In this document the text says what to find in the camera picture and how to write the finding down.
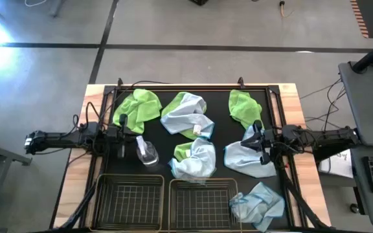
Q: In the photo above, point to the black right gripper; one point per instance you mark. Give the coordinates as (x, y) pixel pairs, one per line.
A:
(270, 140)

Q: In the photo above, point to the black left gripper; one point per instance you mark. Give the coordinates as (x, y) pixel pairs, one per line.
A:
(112, 134)

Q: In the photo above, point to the light blue towel white label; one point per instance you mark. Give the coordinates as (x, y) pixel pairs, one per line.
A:
(186, 116)

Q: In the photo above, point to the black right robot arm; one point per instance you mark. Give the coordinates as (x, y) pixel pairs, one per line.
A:
(329, 140)

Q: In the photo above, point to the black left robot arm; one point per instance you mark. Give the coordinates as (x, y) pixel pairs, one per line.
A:
(60, 139)

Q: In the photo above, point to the clear plastic spray bottle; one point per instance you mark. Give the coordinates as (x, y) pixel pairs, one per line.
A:
(147, 155)

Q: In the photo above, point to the black table mat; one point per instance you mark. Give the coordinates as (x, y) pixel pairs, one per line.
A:
(219, 110)

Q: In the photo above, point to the black clamp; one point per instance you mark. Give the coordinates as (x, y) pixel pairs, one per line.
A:
(120, 81)
(241, 82)

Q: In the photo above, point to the black support beam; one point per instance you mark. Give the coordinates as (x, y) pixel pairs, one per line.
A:
(322, 155)

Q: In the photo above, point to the white paper sheet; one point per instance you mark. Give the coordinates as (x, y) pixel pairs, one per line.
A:
(338, 165)

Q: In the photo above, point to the black caster wheel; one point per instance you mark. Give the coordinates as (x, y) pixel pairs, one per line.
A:
(355, 208)

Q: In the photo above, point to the grey desk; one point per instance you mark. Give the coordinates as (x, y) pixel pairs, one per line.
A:
(368, 97)

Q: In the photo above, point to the grey metal table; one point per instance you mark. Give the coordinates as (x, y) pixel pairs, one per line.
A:
(5, 155)

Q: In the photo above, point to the grey metal leg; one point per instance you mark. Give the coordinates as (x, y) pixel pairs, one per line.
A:
(57, 8)

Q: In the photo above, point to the black pole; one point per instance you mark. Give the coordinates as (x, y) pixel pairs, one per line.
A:
(372, 55)

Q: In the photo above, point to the black box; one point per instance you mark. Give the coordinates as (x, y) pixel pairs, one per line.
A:
(199, 2)

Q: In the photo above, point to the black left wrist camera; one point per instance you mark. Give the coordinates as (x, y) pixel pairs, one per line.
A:
(123, 120)

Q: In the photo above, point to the black metal frame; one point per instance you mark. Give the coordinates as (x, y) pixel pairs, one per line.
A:
(189, 87)

